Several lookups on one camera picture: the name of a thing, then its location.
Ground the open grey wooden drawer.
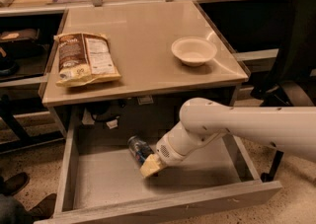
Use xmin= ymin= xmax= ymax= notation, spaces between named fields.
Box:
xmin=38 ymin=97 xmax=281 ymax=224

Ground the brown leather shoe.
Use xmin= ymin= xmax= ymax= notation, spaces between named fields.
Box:
xmin=0 ymin=172 xmax=30 ymax=195
xmin=30 ymin=193 xmax=57 ymax=220

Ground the silver blue redbull can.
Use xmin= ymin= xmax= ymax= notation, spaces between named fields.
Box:
xmin=127 ymin=135 xmax=153 ymax=165

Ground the black office chair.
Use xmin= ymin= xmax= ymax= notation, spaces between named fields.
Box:
xmin=250 ymin=0 xmax=316 ymax=183

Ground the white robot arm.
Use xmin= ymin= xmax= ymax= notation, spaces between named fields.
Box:
xmin=140 ymin=98 xmax=316 ymax=178

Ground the white paper bowl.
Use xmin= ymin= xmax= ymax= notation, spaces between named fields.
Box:
xmin=171 ymin=37 xmax=217 ymax=67

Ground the brown leather shoe upper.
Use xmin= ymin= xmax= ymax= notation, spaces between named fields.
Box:
xmin=0 ymin=172 xmax=30 ymax=195

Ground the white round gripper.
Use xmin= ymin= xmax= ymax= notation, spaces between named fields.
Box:
xmin=140 ymin=135 xmax=185 ymax=178

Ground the brown leather shoe lower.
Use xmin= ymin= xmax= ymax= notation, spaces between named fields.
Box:
xmin=30 ymin=193 xmax=57 ymax=220

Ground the brown yellow chip bag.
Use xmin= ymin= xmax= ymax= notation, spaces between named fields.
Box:
xmin=54 ymin=33 xmax=121 ymax=87

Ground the black cable with white plug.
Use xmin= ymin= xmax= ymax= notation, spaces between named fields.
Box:
xmin=86 ymin=101 xmax=121 ymax=129

